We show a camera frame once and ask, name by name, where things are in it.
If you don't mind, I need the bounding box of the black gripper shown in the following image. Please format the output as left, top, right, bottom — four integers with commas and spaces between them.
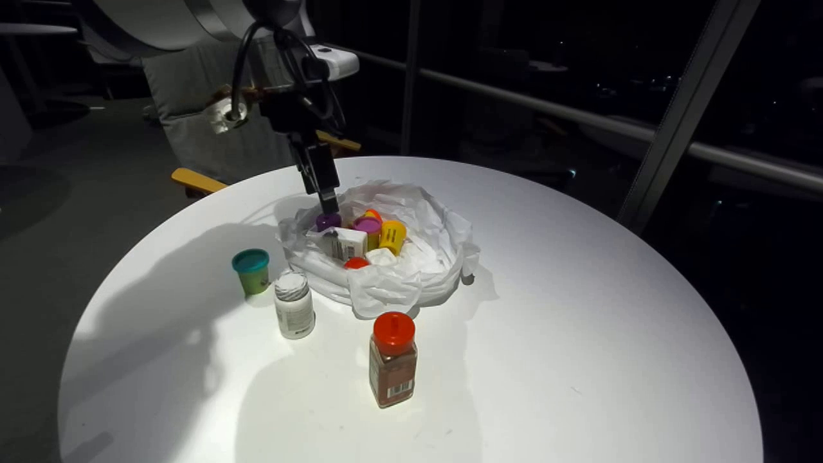
255, 79, 346, 218

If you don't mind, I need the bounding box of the slanted metal frame post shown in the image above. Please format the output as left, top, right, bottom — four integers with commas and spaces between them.
614, 0, 764, 232

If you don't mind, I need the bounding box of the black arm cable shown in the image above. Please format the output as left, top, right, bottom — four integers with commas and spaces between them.
224, 20, 264, 130

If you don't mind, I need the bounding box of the white plastic bag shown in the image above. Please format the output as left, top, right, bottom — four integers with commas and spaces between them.
278, 178, 484, 322

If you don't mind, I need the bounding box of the teal lid dough tub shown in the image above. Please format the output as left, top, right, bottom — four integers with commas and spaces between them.
229, 246, 273, 298

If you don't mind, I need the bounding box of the yellow dough tub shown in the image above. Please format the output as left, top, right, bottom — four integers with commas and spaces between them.
377, 215, 412, 258

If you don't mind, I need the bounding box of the long horizontal metal railing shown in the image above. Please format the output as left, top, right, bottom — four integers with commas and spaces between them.
358, 48, 823, 196

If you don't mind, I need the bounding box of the red lid spice jar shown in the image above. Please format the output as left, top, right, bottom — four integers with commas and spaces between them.
367, 309, 422, 411

